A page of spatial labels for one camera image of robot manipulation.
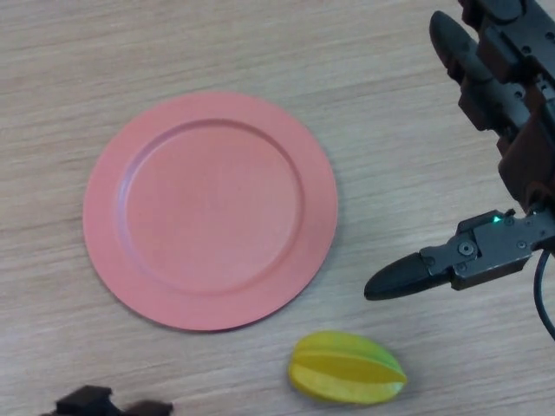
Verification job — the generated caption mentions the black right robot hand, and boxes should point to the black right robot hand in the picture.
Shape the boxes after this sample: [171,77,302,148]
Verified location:
[363,0,555,302]

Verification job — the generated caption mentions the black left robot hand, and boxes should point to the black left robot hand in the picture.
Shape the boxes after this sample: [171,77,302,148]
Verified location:
[54,384,174,416]

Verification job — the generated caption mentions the pink round plate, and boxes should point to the pink round plate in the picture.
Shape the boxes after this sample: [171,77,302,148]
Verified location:
[82,90,339,334]

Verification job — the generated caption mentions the yellow starfruit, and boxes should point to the yellow starfruit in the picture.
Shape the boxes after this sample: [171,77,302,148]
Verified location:
[288,330,408,406]

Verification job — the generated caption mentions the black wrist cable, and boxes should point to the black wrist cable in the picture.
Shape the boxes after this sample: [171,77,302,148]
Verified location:
[533,250,555,339]

